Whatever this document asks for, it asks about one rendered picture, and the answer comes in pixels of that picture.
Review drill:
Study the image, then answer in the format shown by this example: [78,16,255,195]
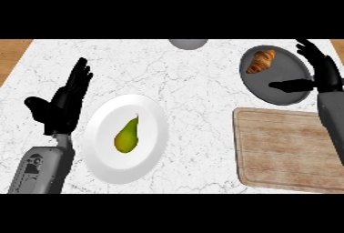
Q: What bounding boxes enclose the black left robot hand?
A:
[22,56,95,137]

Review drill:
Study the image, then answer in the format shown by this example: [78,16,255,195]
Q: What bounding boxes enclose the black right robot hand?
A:
[267,38,344,94]

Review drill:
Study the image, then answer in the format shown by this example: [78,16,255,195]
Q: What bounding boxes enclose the grey round pan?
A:
[237,45,314,106]

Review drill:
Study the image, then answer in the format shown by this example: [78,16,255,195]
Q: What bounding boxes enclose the brown croissant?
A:
[244,49,275,75]

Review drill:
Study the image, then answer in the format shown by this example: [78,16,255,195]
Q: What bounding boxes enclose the wooden cutting board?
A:
[231,106,344,194]

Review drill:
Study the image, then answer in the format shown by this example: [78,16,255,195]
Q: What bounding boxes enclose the white oval plate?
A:
[81,94,171,185]

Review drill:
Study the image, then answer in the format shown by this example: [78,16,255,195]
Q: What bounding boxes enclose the green pear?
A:
[112,114,140,154]

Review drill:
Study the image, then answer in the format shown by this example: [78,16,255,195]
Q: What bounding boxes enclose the grey round object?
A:
[168,39,209,51]

